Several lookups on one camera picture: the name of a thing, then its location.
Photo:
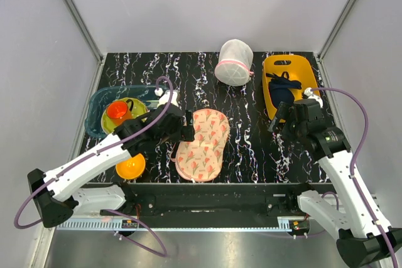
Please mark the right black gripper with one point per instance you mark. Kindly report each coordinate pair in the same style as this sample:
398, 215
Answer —
282, 112

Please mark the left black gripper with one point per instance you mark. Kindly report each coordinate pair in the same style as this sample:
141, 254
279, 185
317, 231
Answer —
185, 133

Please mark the white mesh laundry bag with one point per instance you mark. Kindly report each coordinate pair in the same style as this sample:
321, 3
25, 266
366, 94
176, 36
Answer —
235, 61

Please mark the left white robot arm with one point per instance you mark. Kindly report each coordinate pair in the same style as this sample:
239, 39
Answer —
57, 194

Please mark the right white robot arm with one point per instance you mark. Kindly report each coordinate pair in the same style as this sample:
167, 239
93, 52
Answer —
362, 234

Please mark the navy blue bra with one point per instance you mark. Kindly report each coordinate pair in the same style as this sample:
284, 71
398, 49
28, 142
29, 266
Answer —
279, 88

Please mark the yellow plastic basket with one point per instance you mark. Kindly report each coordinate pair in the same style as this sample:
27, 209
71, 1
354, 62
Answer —
299, 69

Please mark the orange plastic bowl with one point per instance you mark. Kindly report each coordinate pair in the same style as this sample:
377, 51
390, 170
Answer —
132, 168

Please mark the orange plastic cup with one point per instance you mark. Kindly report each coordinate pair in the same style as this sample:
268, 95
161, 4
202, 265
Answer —
118, 112

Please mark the green dotted plate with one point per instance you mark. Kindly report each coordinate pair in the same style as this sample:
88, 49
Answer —
136, 107

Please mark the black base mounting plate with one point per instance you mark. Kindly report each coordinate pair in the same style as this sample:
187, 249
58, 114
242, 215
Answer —
208, 205

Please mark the teal transparent plastic bin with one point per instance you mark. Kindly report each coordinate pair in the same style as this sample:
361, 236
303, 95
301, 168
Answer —
103, 97

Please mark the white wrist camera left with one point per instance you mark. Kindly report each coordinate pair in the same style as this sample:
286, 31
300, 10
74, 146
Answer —
165, 96

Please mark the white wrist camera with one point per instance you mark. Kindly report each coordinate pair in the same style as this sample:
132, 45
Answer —
309, 94
165, 96

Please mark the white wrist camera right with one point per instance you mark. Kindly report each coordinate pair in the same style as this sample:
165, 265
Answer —
309, 94

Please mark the aluminium frame rail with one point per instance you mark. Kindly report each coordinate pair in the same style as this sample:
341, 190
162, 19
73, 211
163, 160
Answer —
84, 31

